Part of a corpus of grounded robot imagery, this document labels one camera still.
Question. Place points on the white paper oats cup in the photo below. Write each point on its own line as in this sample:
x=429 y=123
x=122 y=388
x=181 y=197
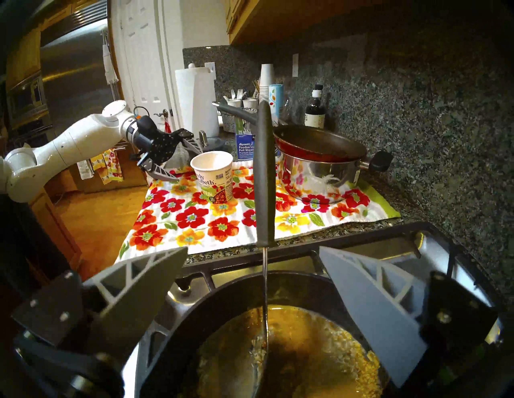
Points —
x=213 y=176

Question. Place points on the red tassel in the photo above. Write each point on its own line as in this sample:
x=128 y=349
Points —
x=167 y=126

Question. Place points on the white light switch plate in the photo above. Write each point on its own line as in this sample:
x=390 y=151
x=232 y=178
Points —
x=295 y=65

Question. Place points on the stainless steel refrigerator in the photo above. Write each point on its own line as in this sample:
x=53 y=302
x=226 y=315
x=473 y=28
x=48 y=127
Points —
x=76 y=80

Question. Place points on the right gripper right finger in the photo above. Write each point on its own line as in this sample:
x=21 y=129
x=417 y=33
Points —
x=381 y=321

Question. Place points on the white panel door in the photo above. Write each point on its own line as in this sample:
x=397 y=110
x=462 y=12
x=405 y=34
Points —
x=144 y=60

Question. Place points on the white cup with plastic forks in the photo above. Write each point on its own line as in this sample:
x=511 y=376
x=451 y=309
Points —
x=233 y=100

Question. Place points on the stainless gas cooktop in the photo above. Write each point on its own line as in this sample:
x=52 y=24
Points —
x=441 y=252

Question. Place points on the white cup with wooden sticks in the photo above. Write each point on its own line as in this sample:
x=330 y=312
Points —
x=251 y=102

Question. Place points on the shiny steel pot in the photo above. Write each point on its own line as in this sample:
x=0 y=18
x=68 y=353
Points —
x=321 y=172

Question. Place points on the floral kitchen towel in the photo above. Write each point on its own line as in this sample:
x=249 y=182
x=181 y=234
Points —
x=200 y=224

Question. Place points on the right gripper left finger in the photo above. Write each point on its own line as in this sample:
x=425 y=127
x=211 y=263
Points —
x=132 y=313

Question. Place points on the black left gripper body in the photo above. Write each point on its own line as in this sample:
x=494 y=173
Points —
x=158 y=142

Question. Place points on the blue foil sheet box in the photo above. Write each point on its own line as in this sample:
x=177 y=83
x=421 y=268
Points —
x=245 y=146

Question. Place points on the white fringed hanging towel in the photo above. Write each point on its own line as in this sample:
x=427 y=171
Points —
x=109 y=64

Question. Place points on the white wall plate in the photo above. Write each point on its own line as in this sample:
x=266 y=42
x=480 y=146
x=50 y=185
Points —
x=210 y=69

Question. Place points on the small floral cloth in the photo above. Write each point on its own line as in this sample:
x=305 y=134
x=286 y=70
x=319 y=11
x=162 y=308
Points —
x=108 y=166

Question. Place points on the dark grey saucepan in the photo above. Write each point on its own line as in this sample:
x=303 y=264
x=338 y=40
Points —
x=225 y=297

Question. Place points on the white paper towel roll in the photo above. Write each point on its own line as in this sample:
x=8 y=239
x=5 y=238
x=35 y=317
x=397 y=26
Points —
x=196 y=104

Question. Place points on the wooden cabinet with hung cloths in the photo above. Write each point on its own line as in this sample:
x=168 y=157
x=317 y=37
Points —
x=132 y=176

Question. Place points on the built-in steel wall oven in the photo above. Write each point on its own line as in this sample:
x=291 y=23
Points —
x=26 y=98

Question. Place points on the small white hanging cloth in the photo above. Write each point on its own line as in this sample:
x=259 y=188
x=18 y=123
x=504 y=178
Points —
x=84 y=169

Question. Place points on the dark bottle white cap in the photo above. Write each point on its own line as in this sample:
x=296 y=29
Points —
x=315 y=114

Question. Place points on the wooden wall cabinet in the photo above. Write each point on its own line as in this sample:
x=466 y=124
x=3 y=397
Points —
x=301 y=18

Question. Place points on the red frying pan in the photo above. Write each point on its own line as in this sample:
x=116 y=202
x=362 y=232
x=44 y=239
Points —
x=317 y=142

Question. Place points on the grain mix in saucepan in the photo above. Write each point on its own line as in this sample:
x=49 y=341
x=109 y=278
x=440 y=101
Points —
x=321 y=345

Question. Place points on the grey pot lid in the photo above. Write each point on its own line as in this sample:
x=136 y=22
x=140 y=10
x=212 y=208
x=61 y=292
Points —
x=213 y=142

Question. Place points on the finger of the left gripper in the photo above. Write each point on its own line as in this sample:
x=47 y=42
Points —
x=192 y=143
x=158 y=170

